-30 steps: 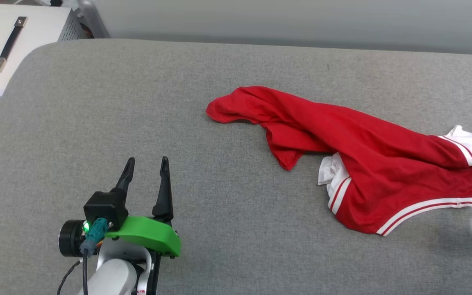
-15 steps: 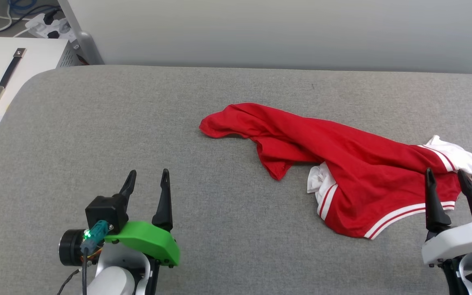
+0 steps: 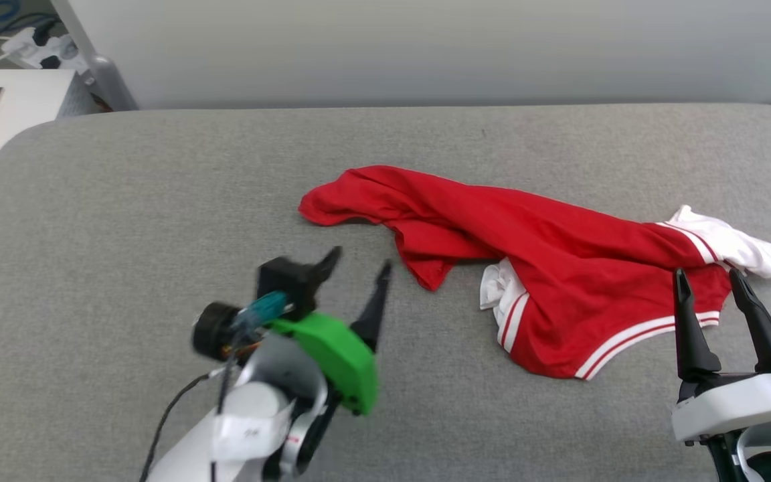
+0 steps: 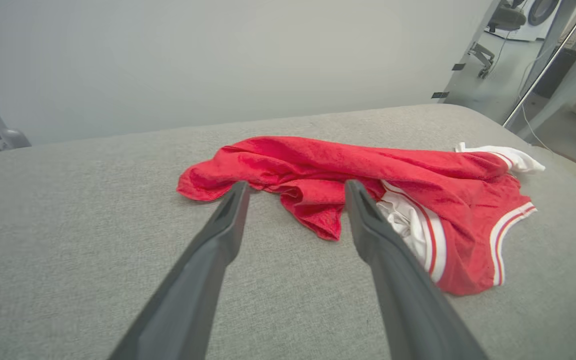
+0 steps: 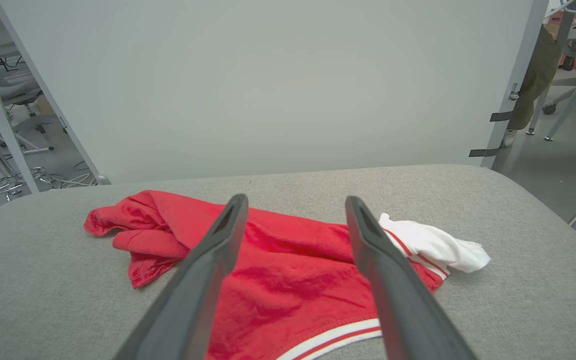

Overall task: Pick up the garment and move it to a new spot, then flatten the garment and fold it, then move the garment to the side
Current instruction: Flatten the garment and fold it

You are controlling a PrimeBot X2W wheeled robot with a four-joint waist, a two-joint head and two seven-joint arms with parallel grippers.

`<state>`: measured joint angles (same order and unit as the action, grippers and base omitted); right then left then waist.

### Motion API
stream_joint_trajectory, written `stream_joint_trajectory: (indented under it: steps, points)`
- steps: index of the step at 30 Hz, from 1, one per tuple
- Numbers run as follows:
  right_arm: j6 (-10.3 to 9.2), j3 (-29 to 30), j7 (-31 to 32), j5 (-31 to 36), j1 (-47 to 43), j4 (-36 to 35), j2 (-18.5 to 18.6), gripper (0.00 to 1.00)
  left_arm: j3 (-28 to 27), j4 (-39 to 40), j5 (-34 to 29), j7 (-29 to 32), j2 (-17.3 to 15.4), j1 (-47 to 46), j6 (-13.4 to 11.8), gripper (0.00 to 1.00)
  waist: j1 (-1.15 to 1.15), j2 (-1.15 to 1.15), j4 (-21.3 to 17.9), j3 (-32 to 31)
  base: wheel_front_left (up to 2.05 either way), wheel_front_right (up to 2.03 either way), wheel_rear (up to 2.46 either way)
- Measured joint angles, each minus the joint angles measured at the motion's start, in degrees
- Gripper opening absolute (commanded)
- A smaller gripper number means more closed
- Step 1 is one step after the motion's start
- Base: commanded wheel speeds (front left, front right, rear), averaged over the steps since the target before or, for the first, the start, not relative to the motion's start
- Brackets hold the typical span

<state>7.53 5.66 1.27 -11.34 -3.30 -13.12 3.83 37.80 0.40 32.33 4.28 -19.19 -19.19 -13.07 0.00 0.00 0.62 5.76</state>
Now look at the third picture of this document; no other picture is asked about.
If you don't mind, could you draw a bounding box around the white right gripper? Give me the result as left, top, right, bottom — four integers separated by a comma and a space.
670, 267, 771, 444

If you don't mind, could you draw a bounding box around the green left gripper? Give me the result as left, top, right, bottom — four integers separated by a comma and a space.
191, 246, 394, 416

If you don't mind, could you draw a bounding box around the red white basketball jersey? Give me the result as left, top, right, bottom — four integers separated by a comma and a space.
298, 165, 771, 381

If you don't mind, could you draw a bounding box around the white equipment box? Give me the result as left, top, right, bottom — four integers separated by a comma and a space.
0, 69, 95, 215

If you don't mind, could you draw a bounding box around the white power strip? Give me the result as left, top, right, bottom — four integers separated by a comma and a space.
1, 27, 88, 73

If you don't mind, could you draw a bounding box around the grey metal frame post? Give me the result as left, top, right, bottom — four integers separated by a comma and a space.
51, 0, 139, 112

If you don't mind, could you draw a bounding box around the black floor cable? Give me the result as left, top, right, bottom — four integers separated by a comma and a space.
0, 17, 58, 62

